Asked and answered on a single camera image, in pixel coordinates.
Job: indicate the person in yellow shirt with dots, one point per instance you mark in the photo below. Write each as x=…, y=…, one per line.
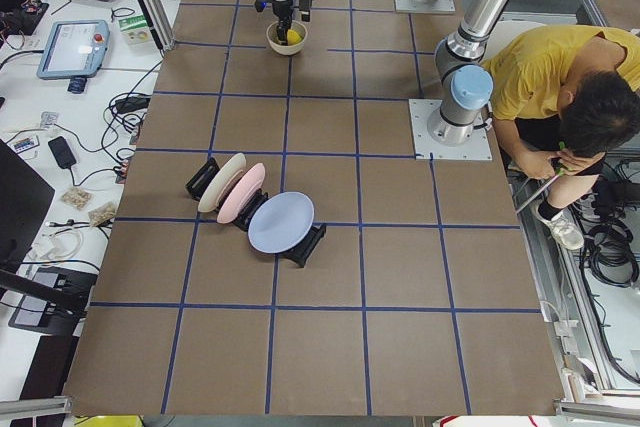
x=564, y=96

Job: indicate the white ceramic bowl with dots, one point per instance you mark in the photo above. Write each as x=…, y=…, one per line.
x=285, y=49

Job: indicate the green white carton box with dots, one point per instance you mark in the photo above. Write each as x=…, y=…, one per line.
x=135, y=29

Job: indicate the yellow lemon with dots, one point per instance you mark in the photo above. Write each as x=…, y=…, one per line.
x=296, y=38

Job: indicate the cream plate in rack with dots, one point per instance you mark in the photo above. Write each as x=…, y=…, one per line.
x=222, y=183

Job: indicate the black dish rack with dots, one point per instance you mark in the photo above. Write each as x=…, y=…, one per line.
x=298, y=254

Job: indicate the lavender plate in rack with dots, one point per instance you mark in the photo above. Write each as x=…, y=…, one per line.
x=281, y=222

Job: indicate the near blue teach pendant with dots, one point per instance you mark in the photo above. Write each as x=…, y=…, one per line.
x=74, y=49

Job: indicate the black monitor stand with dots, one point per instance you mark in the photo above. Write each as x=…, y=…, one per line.
x=55, y=299

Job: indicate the black phone on table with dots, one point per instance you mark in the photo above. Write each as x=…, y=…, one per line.
x=62, y=152

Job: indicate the pink plate in rack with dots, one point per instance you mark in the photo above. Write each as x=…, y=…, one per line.
x=241, y=194

